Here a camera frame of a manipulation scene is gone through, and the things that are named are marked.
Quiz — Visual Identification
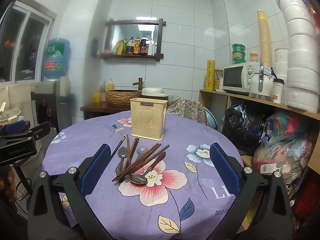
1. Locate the white glass lid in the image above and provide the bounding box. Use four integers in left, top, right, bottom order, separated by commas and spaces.
0, 102, 25, 123

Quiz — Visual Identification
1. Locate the purple floral tablecloth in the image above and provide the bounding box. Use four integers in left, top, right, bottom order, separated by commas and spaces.
42, 111, 244, 240

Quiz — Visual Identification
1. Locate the tall stack of tan cups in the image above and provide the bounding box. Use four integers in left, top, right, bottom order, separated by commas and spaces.
257, 9, 273, 68

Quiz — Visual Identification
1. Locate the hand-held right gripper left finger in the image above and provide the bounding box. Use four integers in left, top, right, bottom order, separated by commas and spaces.
27, 144, 112, 240

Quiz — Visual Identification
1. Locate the shiny blue plastic bag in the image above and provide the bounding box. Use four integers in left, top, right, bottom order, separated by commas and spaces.
230, 99, 253, 115

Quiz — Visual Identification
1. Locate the white cup with black lid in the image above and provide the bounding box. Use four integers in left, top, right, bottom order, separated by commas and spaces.
272, 78, 285, 104

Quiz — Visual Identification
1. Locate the clear bag with blue handle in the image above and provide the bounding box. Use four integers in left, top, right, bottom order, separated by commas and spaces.
260, 110, 313, 148

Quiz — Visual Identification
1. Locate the metal spoon with wooden handle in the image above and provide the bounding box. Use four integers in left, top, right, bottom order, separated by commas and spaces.
128, 152, 166, 185

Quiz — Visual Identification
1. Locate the yellow roll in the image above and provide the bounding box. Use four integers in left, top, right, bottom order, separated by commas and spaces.
205, 59, 216, 90

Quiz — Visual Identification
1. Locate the beige plastic utensil holder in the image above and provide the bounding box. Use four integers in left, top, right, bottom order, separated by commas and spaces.
129, 98, 168, 140

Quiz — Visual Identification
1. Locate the wooden framed mirror shelf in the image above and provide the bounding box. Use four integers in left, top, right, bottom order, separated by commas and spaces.
101, 18, 167, 62

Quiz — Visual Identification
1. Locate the wicker wash basin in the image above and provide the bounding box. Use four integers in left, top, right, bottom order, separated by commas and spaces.
105, 89, 142, 109

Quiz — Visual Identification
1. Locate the brown wooden chopstick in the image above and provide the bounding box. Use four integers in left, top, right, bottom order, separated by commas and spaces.
116, 144, 162, 183
122, 137, 139, 175
121, 144, 170, 182
111, 143, 160, 183
126, 134, 132, 168

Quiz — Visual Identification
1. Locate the white and brown rice cooker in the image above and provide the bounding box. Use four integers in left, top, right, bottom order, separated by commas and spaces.
141, 87, 170, 105

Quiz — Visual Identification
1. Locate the red container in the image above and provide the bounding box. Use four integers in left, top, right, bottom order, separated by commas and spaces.
291, 187, 320, 220

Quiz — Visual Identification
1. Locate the bronze faucet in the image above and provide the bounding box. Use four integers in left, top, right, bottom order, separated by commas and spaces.
132, 77, 144, 90

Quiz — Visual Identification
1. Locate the white microwave oven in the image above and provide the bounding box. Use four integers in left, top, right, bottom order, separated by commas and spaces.
222, 62, 263, 97

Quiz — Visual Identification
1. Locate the short stack of white cups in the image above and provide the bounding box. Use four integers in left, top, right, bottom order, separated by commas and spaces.
60, 76, 70, 97

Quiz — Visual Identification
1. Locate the white electric kettle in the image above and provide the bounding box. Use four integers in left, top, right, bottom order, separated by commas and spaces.
249, 64, 275, 102

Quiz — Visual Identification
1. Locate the beige cloth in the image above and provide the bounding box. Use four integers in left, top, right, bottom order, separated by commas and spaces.
9, 84, 38, 125

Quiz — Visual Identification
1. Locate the light wooden shelf unit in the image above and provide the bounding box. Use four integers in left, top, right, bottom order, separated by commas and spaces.
199, 89, 320, 230

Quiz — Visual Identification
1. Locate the light blue basin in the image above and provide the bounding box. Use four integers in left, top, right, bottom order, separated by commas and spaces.
204, 106, 218, 130

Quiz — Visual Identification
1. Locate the dark sauce bottle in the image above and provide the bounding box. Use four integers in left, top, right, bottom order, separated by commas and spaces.
139, 34, 149, 55

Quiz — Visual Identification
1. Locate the patterned cloth cover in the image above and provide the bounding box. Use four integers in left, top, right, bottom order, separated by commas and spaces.
166, 95, 209, 127

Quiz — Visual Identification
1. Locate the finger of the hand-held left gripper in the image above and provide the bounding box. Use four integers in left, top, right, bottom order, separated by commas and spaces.
0, 120, 31, 137
15, 121, 52, 143

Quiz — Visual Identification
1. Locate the black plastic bag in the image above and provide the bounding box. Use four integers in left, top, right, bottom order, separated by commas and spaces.
222, 105, 269, 155

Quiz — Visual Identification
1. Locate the short stack of white bowls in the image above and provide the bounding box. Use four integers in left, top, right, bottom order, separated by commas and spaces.
274, 48, 289, 80

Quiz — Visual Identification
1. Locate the tall stack of white bowls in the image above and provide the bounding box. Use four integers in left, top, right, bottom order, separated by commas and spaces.
274, 0, 320, 114

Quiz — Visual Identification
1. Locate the blue water jug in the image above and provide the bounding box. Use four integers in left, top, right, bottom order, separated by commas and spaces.
43, 38, 71, 80

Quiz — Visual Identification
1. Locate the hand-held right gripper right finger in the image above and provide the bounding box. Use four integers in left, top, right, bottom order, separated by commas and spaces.
209, 142, 293, 240

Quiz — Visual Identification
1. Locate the dark chopstick with gold tip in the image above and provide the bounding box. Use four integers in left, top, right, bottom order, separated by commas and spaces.
109, 136, 126, 159

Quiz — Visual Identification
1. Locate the glass jar of yellow grains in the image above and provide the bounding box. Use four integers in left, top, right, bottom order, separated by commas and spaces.
214, 69, 224, 90

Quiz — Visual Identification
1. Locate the window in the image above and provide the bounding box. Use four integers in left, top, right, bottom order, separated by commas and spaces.
0, 0, 57, 83

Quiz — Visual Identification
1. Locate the water dispenser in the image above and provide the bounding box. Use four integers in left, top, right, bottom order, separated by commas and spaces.
31, 80, 75, 133

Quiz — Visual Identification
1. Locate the translucent grey plastic spoon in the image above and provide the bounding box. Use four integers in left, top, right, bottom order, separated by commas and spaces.
135, 145, 148, 162

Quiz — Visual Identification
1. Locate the clear bag with white tag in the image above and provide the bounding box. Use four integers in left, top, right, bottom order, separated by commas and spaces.
253, 140, 313, 188

